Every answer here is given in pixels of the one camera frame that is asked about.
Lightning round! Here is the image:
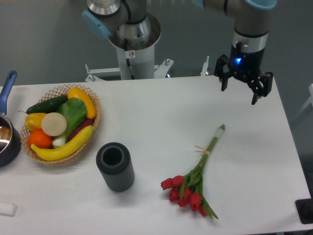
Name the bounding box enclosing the dark grey ribbed vase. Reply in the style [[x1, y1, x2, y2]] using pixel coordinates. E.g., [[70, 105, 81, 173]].
[[96, 142, 135, 192]]

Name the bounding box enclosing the white chair frame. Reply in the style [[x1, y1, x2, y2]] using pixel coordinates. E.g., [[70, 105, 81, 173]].
[[293, 84, 313, 123]]

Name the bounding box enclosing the orange fruit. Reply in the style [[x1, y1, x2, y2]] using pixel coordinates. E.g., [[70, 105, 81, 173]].
[[27, 130, 52, 149]]

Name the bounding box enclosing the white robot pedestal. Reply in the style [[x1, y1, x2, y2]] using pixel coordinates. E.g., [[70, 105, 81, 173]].
[[85, 12, 210, 82]]

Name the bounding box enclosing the black device at edge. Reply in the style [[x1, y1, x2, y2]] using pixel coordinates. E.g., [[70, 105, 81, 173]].
[[295, 198, 313, 224]]

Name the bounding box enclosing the yellow bell pepper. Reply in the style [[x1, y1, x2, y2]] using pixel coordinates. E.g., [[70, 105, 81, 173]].
[[24, 113, 47, 132]]

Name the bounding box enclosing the purple eggplant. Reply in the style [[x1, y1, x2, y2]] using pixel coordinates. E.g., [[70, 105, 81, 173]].
[[68, 119, 94, 141]]

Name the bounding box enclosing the long yellow squash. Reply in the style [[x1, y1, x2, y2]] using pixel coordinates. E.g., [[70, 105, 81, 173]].
[[31, 125, 93, 161]]

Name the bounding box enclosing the blue handled saucepan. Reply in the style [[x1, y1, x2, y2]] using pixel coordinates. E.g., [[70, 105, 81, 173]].
[[0, 70, 21, 167]]

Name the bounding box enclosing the beige round disc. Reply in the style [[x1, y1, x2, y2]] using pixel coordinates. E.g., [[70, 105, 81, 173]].
[[41, 113, 67, 137]]

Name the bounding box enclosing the woven wicker basket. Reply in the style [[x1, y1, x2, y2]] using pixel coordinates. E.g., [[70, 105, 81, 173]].
[[21, 84, 101, 165]]

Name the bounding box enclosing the white onion bulb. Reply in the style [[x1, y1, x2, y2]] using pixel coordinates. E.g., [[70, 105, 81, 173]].
[[52, 134, 66, 148]]

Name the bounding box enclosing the red tulip bouquet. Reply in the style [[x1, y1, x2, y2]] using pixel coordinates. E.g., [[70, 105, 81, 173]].
[[160, 124, 225, 219]]

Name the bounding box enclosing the green cucumber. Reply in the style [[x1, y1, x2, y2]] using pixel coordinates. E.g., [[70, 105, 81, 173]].
[[21, 95, 68, 115]]

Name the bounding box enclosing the short yellow squash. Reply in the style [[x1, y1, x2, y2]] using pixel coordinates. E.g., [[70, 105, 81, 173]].
[[67, 87, 96, 119]]

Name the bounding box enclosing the white cylinder object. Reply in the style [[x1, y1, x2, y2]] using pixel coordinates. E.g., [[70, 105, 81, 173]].
[[0, 201, 18, 217]]

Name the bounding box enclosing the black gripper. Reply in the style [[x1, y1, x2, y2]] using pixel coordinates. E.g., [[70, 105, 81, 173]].
[[214, 41, 273, 105]]

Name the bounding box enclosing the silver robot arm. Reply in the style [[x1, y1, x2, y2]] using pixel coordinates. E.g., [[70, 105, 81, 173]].
[[82, 0, 277, 104]]

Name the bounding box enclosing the green lettuce leaf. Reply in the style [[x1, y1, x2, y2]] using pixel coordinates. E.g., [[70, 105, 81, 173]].
[[57, 98, 87, 141]]

